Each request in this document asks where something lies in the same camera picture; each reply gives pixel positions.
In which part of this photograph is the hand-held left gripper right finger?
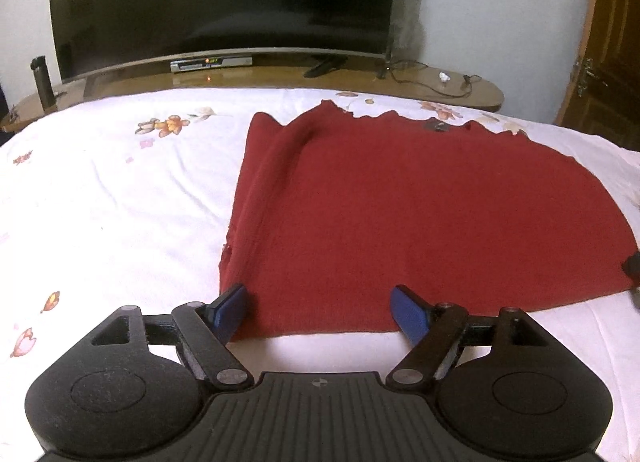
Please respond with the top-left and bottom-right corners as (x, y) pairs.
(387, 285), (556, 392)

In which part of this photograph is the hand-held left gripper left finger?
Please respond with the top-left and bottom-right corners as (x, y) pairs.
(87, 283), (253, 392)

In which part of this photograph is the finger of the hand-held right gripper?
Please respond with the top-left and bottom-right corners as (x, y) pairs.
(621, 252), (640, 293)

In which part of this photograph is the red knit sweater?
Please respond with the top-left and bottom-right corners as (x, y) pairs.
(220, 99), (640, 343)

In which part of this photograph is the white floral bed sheet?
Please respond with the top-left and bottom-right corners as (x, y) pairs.
(0, 86), (640, 462)

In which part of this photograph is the brown wooden door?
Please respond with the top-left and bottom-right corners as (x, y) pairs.
(552, 0), (640, 149)

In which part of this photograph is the wooden television stand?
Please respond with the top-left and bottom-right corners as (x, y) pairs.
(0, 59), (505, 133)

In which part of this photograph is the silver set-top box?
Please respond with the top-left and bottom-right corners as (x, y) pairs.
(170, 56), (254, 74)

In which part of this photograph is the clear glass vase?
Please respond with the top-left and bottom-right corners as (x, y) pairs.
(392, 0), (426, 63)

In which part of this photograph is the dark thermos bottle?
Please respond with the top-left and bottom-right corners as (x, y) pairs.
(31, 56), (57, 110)

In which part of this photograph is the brass door handle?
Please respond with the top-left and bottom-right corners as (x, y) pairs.
(574, 58), (599, 97)

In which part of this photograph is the black power cable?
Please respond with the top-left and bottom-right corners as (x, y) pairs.
(382, 59), (483, 98)

